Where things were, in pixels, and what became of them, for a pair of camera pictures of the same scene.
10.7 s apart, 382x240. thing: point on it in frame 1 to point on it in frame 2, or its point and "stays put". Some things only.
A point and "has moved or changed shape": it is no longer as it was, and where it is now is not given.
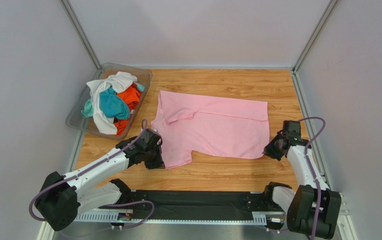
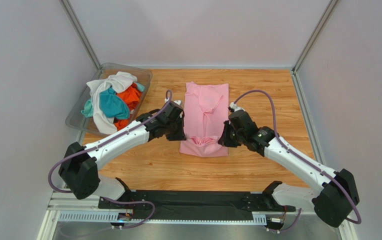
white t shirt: (118, 81) stays put
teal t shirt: (111, 104) stays put
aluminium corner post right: (329, 10) stays put
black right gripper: (272, 150) to (228, 136)
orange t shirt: (132, 96) stays put
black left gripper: (158, 163) to (181, 135)
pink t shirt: (189, 122) has moved or changed shape
